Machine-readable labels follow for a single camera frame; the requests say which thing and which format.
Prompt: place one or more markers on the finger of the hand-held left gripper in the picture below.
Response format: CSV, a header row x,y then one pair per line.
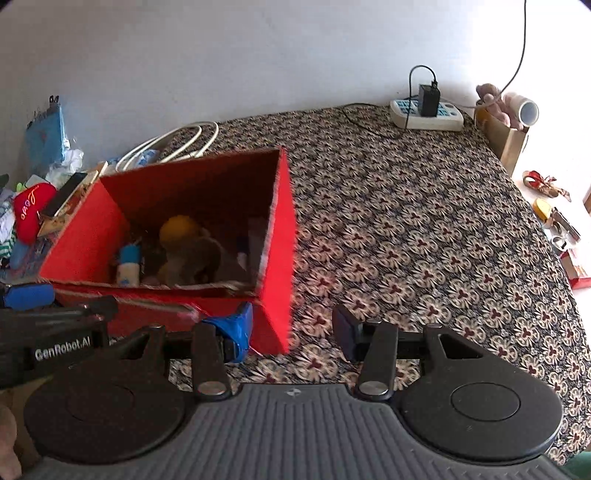
x,y
87,308
27,295

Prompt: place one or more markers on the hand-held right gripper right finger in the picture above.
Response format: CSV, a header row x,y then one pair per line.
x,y
344,332

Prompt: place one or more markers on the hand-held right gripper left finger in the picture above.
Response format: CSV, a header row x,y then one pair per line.
x,y
238,330

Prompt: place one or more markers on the white tube with blue cap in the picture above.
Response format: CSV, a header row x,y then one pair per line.
x,y
128,272

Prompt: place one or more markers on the white blue-printed tape roll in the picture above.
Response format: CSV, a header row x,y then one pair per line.
x,y
198,261

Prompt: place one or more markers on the red cardboard box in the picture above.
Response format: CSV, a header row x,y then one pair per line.
x,y
279,258

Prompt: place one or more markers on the person's left hand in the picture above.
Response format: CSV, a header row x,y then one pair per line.
x,y
7,438

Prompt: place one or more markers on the red plush heart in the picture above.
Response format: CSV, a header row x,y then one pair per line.
x,y
32,207

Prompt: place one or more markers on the black flat device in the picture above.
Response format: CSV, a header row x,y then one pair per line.
x,y
67,191

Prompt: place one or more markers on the floral patterned blanket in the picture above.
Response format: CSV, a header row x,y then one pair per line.
x,y
415,230

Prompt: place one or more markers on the crumpled white plastic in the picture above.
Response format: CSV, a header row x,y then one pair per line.
x,y
69,166

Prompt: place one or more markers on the blue plastic pouch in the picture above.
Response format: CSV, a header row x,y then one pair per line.
x,y
44,138

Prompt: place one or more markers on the blue patterned packet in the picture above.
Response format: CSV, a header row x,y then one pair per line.
x,y
145,158

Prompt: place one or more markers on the yellow tape roll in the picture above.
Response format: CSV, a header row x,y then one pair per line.
x,y
541,208

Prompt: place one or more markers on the white power strip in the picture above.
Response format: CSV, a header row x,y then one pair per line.
x,y
450,117

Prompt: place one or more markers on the red and white packet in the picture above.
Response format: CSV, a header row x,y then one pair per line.
x,y
579,277

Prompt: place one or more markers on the metal clip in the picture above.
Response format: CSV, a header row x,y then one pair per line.
x,y
565,226

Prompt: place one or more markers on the black charger adapter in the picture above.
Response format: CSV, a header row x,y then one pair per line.
x,y
429,101

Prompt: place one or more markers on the red ribbon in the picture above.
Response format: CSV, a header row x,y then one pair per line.
x,y
535,177

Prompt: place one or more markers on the gold paper bag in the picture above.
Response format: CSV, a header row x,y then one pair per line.
x,y
512,147

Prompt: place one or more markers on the pink plush toy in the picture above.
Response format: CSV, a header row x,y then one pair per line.
x,y
487,92

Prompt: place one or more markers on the white cylindrical tube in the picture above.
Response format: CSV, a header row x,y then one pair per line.
x,y
526,113

